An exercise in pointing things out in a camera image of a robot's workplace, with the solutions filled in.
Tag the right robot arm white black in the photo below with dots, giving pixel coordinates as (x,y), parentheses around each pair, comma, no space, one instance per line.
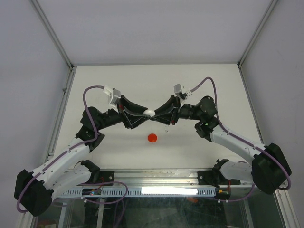
(266,166)

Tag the wrist camera white grey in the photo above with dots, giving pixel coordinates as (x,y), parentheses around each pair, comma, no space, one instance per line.
(113,95)
(181,92)

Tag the aluminium frame post left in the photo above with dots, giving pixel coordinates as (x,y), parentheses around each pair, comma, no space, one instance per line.
(52,34)

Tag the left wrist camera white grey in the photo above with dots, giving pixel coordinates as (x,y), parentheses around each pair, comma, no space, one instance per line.
(113,95)

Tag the white slotted cable duct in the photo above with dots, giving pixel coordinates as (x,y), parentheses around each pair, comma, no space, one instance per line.
(139,192)

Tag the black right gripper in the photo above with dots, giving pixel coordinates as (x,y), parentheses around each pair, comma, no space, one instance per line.
(169,117)

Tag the aluminium frame post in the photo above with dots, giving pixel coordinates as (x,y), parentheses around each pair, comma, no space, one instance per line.
(52,34)
(267,14)

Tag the white round charging case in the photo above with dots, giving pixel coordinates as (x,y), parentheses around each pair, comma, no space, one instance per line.
(149,112)

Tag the red round charging case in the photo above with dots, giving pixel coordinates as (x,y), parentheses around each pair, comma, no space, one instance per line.
(152,138)

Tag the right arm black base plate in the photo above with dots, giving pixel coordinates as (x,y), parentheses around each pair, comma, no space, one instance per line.
(213,178)

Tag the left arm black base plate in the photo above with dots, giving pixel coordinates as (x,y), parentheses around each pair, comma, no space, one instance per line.
(102,176)

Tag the aluminium mounting rail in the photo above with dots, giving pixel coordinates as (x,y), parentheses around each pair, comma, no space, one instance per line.
(137,178)

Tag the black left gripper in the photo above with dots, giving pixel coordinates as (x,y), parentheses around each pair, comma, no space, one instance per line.
(129,120)

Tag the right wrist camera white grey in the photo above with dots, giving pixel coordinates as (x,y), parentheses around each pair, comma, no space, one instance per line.
(181,92)

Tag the aluminium frame post right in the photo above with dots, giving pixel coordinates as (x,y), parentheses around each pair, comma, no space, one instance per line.
(267,14)

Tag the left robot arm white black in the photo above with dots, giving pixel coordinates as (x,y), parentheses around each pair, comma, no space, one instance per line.
(36,190)

